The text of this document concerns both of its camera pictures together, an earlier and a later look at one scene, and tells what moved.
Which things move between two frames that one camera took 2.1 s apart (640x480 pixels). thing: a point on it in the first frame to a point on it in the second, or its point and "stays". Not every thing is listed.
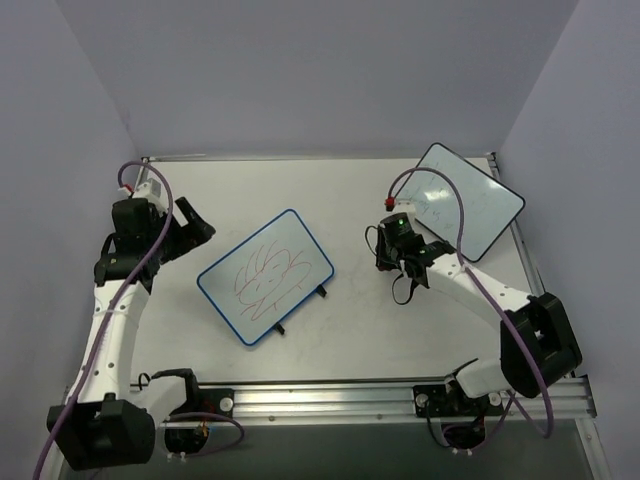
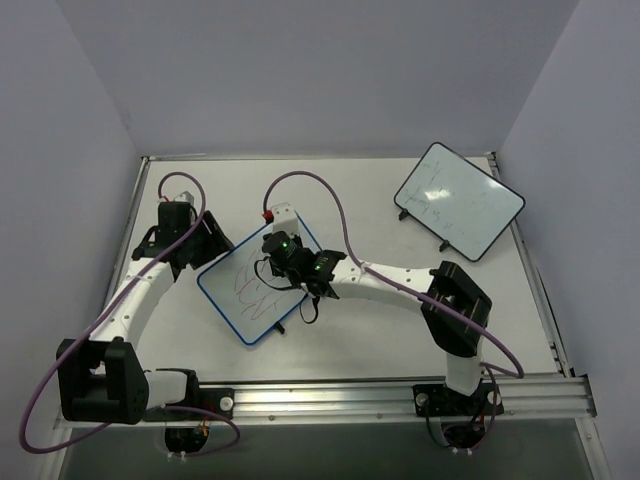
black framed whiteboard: (490, 205) stays
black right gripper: (388, 257) to (275, 259)
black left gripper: (176, 232) to (210, 235)
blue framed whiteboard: (268, 275) stays
